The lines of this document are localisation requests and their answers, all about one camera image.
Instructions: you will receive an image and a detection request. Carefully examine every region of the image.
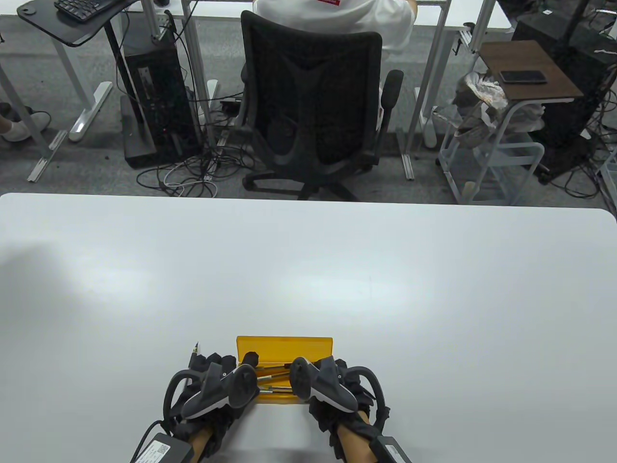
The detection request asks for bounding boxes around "person's left hand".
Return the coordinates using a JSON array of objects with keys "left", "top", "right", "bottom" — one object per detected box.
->
[{"left": 163, "top": 352, "right": 261, "bottom": 461}]

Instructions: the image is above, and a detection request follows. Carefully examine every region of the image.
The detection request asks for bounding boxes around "person's right hand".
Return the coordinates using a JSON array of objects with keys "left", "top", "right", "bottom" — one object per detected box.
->
[{"left": 289, "top": 356, "right": 391, "bottom": 447}]

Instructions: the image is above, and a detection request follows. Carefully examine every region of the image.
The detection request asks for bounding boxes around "orange pen case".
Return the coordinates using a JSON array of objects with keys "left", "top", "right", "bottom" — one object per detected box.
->
[{"left": 235, "top": 336, "right": 334, "bottom": 406}]

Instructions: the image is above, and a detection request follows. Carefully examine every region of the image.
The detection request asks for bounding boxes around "person's left forearm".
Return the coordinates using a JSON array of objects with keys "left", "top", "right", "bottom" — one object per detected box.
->
[{"left": 186, "top": 424, "right": 215, "bottom": 463}]

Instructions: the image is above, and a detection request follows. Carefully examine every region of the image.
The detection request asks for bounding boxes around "person's right forearm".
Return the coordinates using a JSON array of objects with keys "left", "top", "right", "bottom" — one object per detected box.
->
[{"left": 333, "top": 412, "right": 381, "bottom": 463}]

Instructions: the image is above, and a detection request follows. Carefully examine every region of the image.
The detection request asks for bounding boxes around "grey white hand controller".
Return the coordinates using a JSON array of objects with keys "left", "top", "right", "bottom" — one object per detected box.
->
[
  {"left": 181, "top": 363, "right": 258, "bottom": 420},
  {"left": 289, "top": 356, "right": 360, "bottom": 413}
]

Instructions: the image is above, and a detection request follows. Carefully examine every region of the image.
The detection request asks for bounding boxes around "black wrist sensor box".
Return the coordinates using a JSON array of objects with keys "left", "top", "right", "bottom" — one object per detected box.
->
[
  {"left": 369, "top": 434, "right": 414, "bottom": 463},
  {"left": 130, "top": 432, "right": 194, "bottom": 463}
]

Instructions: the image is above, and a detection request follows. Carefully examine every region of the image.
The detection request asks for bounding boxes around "white desk leg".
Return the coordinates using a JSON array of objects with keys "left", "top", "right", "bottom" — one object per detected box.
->
[
  {"left": 48, "top": 41, "right": 114, "bottom": 143},
  {"left": 0, "top": 63, "right": 69, "bottom": 184}
]

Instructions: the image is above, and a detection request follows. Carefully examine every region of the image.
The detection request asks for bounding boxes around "black computer tower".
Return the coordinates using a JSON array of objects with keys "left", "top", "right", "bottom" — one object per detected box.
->
[{"left": 123, "top": 36, "right": 203, "bottom": 160}]

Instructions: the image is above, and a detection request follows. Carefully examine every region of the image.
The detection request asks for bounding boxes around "black mesh office chair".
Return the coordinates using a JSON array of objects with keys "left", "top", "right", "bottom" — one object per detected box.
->
[{"left": 231, "top": 10, "right": 404, "bottom": 202}]

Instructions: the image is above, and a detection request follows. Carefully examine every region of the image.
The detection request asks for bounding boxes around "white metal cart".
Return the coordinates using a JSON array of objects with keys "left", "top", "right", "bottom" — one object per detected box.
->
[{"left": 436, "top": 99, "right": 548, "bottom": 205}]

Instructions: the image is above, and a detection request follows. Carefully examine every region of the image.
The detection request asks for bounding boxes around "white plastic bag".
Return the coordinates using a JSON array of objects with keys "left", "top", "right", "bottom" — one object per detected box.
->
[{"left": 509, "top": 101, "right": 546, "bottom": 133}]

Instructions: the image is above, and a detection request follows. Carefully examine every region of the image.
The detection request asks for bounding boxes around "crumpled grey plastic bag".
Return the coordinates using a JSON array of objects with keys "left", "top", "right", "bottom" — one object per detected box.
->
[{"left": 452, "top": 72, "right": 510, "bottom": 132}]

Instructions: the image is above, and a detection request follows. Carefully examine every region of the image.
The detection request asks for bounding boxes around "black smartphone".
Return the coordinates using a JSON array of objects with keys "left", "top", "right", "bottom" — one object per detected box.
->
[{"left": 499, "top": 70, "right": 548, "bottom": 85}]

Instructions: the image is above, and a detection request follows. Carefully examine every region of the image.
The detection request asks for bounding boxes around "black standing desk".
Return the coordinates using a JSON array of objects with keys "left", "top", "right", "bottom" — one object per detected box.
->
[{"left": 17, "top": 0, "right": 160, "bottom": 168}]

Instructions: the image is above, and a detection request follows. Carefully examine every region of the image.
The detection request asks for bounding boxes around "black keyboard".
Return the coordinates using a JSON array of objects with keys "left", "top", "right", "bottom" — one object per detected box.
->
[{"left": 54, "top": 0, "right": 121, "bottom": 23}]

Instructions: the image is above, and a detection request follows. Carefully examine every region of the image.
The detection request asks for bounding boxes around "brown side table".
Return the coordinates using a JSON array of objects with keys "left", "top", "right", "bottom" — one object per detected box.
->
[{"left": 481, "top": 40, "right": 585, "bottom": 103}]

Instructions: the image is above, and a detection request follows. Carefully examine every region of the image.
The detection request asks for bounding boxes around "white desk with metal legs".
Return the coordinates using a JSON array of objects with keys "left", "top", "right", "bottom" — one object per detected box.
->
[{"left": 140, "top": 0, "right": 514, "bottom": 181}]

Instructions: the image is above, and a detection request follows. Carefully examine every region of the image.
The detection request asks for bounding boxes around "black equipment box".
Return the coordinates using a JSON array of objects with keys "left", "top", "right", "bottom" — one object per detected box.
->
[{"left": 511, "top": 0, "right": 617, "bottom": 180}]

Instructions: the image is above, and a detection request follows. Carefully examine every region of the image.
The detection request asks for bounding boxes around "tangle of black cables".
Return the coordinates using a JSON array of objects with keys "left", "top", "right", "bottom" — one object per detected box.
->
[
  {"left": 136, "top": 142, "right": 270, "bottom": 198},
  {"left": 562, "top": 82, "right": 617, "bottom": 199}
]

